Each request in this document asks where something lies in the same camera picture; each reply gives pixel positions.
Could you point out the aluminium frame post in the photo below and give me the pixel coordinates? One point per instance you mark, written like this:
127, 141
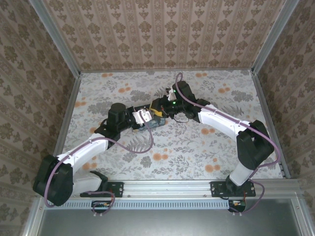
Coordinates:
56, 39
273, 37

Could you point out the starry night tin box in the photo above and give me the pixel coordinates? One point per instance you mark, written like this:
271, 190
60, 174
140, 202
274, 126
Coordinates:
155, 123

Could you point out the grey metal sheet panel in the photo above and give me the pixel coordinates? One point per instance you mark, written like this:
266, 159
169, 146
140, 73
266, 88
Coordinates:
167, 222

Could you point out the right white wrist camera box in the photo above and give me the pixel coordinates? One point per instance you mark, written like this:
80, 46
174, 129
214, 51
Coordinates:
169, 94

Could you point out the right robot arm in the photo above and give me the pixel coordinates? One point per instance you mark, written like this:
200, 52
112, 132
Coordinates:
221, 120

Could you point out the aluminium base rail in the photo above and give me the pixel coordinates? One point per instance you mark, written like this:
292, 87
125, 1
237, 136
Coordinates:
167, 188

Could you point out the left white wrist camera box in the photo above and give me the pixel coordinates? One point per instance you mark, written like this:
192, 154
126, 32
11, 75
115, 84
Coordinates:
142, 116

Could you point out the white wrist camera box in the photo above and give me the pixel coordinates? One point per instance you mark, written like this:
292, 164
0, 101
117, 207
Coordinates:
169, 94
142, 116

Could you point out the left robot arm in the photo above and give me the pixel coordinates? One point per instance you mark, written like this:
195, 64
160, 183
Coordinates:
83, 152

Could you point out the aluminium table edge rail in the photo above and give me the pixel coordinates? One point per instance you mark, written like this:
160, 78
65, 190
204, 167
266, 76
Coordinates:
71, 103
264, 103

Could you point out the floral patterned table cover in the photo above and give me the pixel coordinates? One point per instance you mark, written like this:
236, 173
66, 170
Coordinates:
172, 157

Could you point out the black connector board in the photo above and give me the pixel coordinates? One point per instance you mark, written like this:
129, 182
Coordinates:
237, 206
101, 207

